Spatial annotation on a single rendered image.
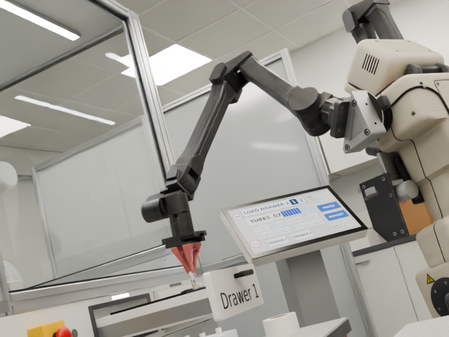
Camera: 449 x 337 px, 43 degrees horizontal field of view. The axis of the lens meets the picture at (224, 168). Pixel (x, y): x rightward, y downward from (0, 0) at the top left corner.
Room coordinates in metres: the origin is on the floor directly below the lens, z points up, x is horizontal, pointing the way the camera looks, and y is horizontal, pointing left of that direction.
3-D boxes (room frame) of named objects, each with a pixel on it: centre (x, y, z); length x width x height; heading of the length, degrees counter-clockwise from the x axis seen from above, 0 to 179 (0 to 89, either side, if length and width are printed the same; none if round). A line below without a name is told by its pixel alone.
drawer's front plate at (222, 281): (1.43, 0.05, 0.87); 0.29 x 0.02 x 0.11; 159
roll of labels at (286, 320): (1.20, -0.03, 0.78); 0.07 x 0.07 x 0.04
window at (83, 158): (1.59, 0.36, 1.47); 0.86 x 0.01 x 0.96; 159
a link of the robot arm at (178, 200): (1.46, 0.15, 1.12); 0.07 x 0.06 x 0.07; 63
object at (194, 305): (1.51, 0.25, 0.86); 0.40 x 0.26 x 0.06; 69
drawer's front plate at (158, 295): (1.84, 0.24, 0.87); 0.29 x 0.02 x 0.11; 159
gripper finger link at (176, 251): (1.46, 0.14, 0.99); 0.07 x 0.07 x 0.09; 68
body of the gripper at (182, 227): (1.46, 0.15, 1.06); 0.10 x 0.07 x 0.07; 68
